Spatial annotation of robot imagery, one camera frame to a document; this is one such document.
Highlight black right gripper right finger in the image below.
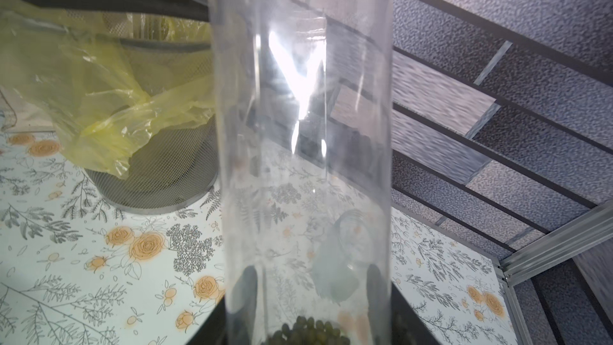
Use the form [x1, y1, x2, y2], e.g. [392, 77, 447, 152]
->
[367, 264, 440, 345]

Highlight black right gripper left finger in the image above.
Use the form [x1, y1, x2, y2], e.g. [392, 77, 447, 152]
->
[188, 266, 258, 345]

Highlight grey mesh trash bin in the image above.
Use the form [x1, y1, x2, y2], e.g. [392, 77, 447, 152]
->
[81, 13, 218, 220]

